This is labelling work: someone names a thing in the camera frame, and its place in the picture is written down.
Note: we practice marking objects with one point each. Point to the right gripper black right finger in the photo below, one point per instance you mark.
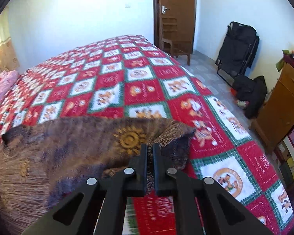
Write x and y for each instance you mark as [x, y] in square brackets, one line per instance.
[201, 206]

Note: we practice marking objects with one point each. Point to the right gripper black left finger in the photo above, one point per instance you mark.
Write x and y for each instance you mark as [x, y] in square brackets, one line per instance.
[98, 206]

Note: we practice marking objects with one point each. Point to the brown knitted sweater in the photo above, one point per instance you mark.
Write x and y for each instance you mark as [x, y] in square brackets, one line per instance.
[41, 164]

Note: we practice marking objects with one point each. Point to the clothes pile on cabinet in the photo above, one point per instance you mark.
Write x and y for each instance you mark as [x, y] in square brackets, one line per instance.
[288, 58]

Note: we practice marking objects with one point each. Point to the stacked boxes beside cabinet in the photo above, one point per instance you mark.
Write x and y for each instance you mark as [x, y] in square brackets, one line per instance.
[284, 152]

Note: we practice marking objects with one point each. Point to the brown wooden cabinet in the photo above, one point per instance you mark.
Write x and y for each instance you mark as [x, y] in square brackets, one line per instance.
[276, 117]

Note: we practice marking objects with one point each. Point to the black bag on floor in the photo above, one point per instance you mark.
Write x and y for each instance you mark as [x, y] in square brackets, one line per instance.
[251, 91]

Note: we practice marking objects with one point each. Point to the red patchwork cartoon bedspread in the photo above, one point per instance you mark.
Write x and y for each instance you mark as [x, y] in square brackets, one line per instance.
[127, 76]

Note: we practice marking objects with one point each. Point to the pink crumpled blanket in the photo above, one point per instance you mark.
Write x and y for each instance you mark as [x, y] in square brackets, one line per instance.
[7, 80]

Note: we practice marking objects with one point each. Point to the black folded stroller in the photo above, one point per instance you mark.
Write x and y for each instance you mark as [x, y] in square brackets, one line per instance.
[238, 50]

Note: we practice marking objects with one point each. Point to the patterned beige curtain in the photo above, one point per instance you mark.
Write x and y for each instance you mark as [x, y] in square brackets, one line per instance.
[8, 58]

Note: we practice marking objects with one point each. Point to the wooden chair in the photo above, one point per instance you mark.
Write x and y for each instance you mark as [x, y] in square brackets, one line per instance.
[171, 41]

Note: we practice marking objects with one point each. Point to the brown wooden door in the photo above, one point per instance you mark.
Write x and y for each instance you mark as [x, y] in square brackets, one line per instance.
[183, 10]

